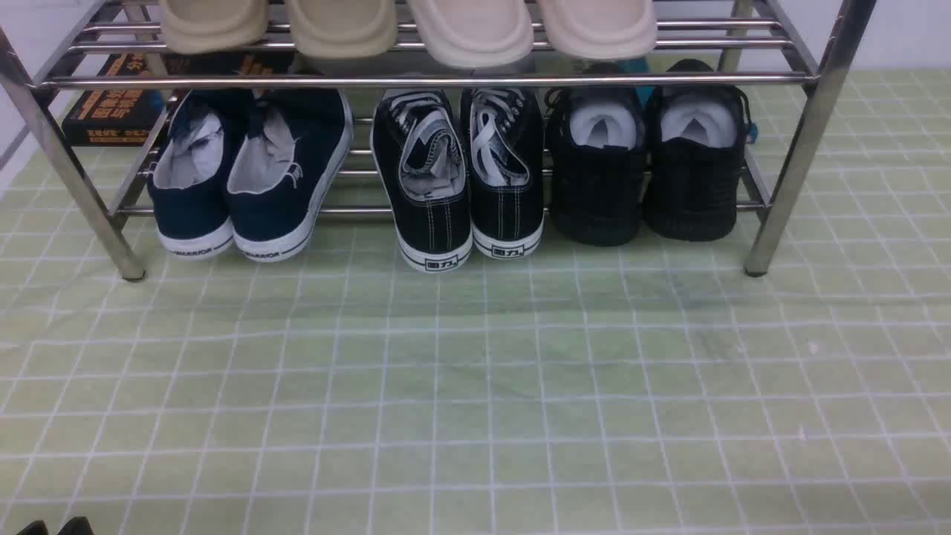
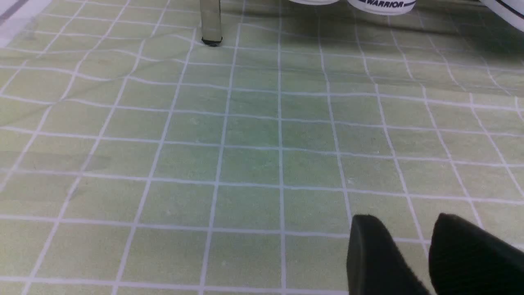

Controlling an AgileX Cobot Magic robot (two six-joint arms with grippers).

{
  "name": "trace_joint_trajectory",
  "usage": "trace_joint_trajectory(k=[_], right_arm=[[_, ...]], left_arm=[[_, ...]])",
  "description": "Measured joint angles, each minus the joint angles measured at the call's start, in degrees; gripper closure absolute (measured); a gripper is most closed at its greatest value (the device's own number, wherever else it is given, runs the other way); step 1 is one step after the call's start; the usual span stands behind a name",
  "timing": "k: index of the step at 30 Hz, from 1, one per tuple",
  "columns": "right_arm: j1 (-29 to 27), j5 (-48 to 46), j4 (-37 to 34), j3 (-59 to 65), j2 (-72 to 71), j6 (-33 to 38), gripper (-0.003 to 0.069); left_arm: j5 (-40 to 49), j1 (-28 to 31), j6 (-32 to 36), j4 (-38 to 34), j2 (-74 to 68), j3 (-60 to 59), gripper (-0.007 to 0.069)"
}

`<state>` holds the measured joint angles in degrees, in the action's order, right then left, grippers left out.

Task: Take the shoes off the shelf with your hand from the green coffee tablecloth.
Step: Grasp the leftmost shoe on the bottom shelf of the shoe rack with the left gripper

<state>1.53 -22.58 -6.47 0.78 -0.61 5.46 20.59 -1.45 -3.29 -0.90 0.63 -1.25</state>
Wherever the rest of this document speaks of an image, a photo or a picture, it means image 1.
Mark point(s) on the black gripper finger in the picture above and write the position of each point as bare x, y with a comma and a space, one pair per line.
78, 525

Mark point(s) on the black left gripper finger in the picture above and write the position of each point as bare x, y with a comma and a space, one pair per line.
34, 528

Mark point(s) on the navy slip-on shoe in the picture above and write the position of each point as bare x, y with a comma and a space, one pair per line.
297, 141
188, 182

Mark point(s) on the stainless steel shoe rack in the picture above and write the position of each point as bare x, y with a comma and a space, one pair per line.
116, 45

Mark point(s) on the black book orange text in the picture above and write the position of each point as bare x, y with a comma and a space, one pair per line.
125, 117

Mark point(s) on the beige slipper far left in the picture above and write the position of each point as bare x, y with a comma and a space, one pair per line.
198, 27

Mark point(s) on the beige slipper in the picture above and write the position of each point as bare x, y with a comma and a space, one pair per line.
342, 29
198, 27

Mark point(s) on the black canvas sneaker left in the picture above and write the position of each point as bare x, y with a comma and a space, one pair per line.
421, 162

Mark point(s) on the black canvas sneaker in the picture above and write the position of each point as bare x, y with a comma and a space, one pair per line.
503, 139
421, 162

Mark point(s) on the black canvas sneaker right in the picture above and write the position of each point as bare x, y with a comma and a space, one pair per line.
503, 139

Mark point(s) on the green checkered table cloth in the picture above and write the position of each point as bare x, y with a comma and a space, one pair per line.
652, 388

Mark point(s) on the cream slipper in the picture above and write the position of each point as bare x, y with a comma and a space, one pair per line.
472, 35
600, 30

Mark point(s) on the black knit sneaker left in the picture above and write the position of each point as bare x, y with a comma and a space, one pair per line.
596, 138

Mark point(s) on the black knit sneaker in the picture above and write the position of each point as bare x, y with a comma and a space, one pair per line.
596, 138
697, 137

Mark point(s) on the cream slipper far right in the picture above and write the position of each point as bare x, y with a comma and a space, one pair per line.
600, 30

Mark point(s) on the black knit sneaker right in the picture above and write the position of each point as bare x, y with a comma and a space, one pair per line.
697, 137

